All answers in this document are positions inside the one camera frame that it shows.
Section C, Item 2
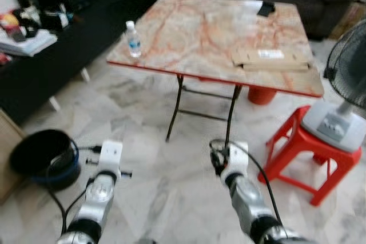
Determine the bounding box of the black rubbish bin blue band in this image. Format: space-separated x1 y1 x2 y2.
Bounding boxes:
8 129 82 192

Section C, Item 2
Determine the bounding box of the orange plastic bucket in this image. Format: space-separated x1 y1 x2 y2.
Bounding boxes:
247 86 277 106

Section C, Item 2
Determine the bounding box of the red plastic stool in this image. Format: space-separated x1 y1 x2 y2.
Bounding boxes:
265 105 363 207

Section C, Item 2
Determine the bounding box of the flat brown cardboard box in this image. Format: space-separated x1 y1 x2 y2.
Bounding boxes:
231 48 313 73

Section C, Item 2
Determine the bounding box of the grey electric fan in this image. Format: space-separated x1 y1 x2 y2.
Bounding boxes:
301 20 366 154

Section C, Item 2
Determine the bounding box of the marble top folding table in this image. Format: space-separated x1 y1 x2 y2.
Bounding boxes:
106 0 325 143

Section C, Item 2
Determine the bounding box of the clear plastic water bottle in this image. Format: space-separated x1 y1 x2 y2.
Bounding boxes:
125 21 142 58

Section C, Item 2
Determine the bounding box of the small black pouch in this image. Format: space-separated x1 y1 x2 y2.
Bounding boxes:
257 1 276 18

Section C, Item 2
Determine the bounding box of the long black low cabinet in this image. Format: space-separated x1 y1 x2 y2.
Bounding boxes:
0 0 159 126

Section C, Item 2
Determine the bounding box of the brown cardboard panel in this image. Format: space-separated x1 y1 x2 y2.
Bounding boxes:
0 109 27 206

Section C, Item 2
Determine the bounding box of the white stack of papers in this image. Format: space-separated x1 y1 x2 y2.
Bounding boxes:
0 29 59 57

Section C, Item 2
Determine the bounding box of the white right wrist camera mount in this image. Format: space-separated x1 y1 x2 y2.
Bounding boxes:
221 142 250 184

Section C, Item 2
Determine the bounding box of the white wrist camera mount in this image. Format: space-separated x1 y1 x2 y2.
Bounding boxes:
221 142 250 184
96 140 124 181

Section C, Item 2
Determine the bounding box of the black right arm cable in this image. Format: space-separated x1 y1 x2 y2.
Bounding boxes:
209 138 282 225

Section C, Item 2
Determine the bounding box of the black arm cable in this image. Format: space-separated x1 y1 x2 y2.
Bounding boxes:
209 138 282 225
45 146 102 236

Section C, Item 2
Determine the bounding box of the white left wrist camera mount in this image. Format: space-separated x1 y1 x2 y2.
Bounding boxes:
96 140 124 181

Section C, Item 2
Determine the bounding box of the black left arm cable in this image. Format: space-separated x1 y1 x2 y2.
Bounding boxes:
45 146 102 236

